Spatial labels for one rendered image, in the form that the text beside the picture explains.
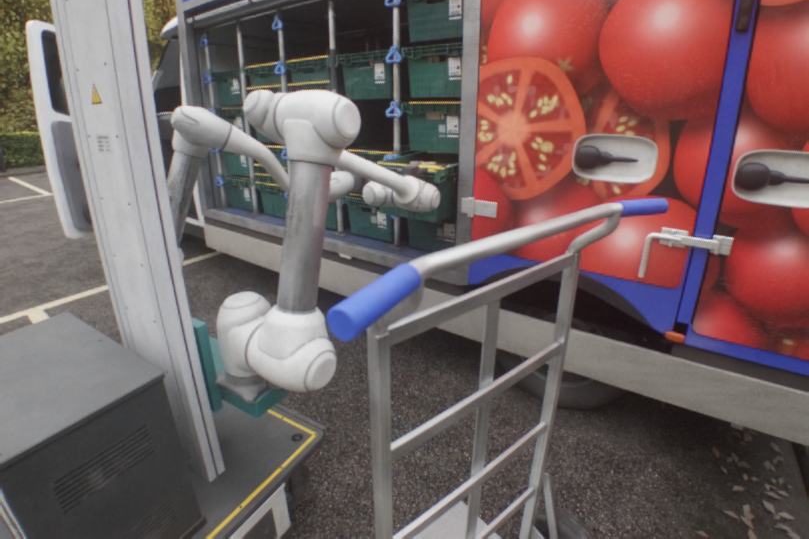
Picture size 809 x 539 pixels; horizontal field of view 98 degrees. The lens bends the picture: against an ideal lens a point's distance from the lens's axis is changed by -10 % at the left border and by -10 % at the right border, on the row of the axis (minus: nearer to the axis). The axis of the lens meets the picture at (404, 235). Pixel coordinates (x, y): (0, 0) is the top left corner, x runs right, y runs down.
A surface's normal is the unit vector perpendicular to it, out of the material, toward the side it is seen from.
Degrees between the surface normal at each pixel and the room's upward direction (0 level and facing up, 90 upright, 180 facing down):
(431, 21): 98
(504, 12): 90
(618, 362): 90
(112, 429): 90
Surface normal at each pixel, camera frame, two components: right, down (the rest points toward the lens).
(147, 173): 0.88, 0.15
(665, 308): -0.57, 0.25
